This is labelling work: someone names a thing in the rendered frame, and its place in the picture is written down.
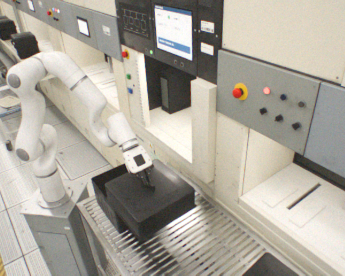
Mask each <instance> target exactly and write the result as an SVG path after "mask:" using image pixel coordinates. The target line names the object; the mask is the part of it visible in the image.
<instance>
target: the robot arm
mask: <svg viewBox="0 0 345 276"><path fill-rule="evenodd" d="M49 75H53V76H56V77H58V78H59V79H61V80H62V81H63V83H64V84H65V85H66V86H67V87H68V88H69V89H70V91H71V92H72V93H74V94H75V96H76V97H77V98H78V99H79V100H80V101H81V102H82V103H83V104H84V105H85V107H87V109H88V111H89V127H90V129H91V131H92V133H93V135H94V136H96V138H97V139H98V140H99V141H100V142H101V143H102V144H103V145H104V146H106V147H113V146H114V145H117V144H118V146H119V148H120V150H121V152H123V151H124V152H123V154H122V157H123V159H124V162H125V164H126V167H127V169H128V172H129V175H130V178H135V177H136V178H138V179H140V180H141V181H142V183H143V185H144V186H145V187H147V186H149V184H148V182H147V180H146V178H147V179H148V180H149V181H151V182H152V183H153V180H152V178H151V176H150V174H151V170H152V168H153V167H154V165H153V164H152V160H151V158H150V157H149V156H148V154H147V153H146V151H145V149H144V148H143V147H142V145H138V144H139V142H138V140H137V138H136V136H135V133H134V131H133V130H132V128H131V126H130V124H129V122H128V120H127V118H126V116H125V114H124V112H119V113H116V114H113V115H112V116H110V117H109V118H108V119H107V120H106V122H107V124H108V126H109V129H108V128H107V127H106V126H104V124H103V122H102V120H101V113H102V111H103V110H104V109H105V108H106V105H107V103H108V101H107V99H106V97H105V96H104V94H102V93H101V92H100V90H99V89H98V88H97V87H96V85H95V84H94V83H93V82H92V81H91V80H90V79H89V78H88V76H87V75H86V74H85V73H84V72H83V70H82V69H80V68H79V67H78V65H77V64H76V63H75V62H74V60H73V59H72V58H71V57H70V56H68V55H66V54H65V53H64V52H61V51H54V52H41V53H38V54H36V55H33V56H31V57H29V58H27V59H26V60H24V61H23V62H20V63H18V64H16V65H15V66H13V67H12V68H11V69H10V70H9V71H8V72H7V76H6V81H7V85H8V87H9V88H10V89H11V90H12V91H13V92H15V93H16V94H17V95H18V96H19V98H20V101H21V109H22V120H21V125H20V128H19V131H18V135H17V138H16V141H15V146H14V149H15V152H16V154H17V156H18V157H19V158H20V159H21V160H23V161H26V162H31V161H33V163H32V169H33V173H34V175H35V178H36V181H37V184H38V186H39V188H40V194H39V195H38V196H37V203H38V205H40V206H41V207H42V208H47V209H51V208H57V207H59V206H62V205H64V204H65V203H66V202H68V201H69V200H70V198H71V196H72V189H71V187H70V186H69V185H66V184H63V182H62V179H61V176H60V173H59V169H58V166H57V164H56V153H57V149H58V134H57V132H56V130H55V128H54V127H53V126H50V125H48V124H44V120H45V99H44V97H43V95H42V94H41V93H40V92H39V91H36V90H35V85H36V84H37V83H38V81H40V80H42V79H43V78H45V77H46V76H49ZM148 167H149V168H148ZM143 170H144V172H145V175H146V178H145V177H144V176H143V174H142V173H141V171H143Z"/></svg>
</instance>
